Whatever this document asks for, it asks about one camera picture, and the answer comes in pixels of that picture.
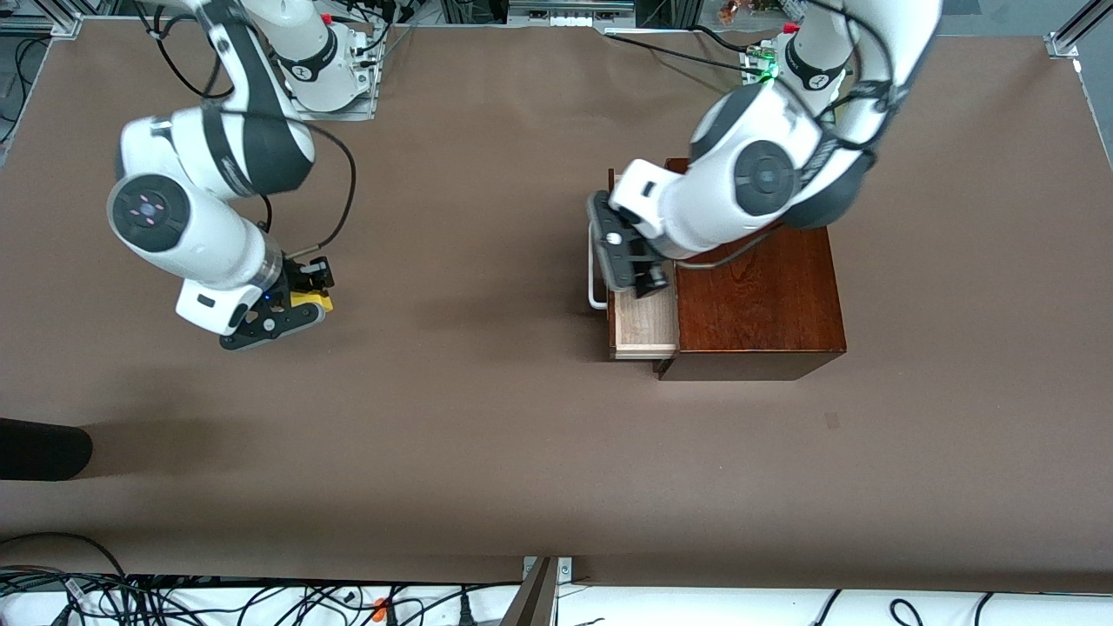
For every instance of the yellow block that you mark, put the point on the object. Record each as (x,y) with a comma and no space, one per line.
(313,302)

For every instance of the black plug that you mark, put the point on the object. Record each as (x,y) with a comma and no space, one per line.
(464,609)

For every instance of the orange connector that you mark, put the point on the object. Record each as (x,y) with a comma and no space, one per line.
(380,609)

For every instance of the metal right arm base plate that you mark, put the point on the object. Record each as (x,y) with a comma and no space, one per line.
(356,111)

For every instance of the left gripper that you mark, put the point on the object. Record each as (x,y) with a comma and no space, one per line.
(653,278)

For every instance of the aluminium frame profile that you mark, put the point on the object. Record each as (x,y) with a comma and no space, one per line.
(52,22)
(1074,30)

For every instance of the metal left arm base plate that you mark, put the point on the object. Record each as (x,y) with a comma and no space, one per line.
(752,69)

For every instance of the black cylinder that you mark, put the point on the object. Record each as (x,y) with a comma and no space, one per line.
(43,448)

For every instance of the dark grey post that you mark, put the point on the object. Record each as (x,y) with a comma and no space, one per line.
(530,604)

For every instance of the dark brown wooden cabinet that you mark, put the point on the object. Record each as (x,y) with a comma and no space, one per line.
(765,304)

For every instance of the white power strip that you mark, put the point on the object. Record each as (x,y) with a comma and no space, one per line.
(569,13)

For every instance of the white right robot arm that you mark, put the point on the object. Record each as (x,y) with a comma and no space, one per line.
(200,235)

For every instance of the silver metal bracket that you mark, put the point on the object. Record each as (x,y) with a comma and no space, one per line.
(563,569)

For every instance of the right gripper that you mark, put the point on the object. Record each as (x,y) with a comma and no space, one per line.
(298,280)

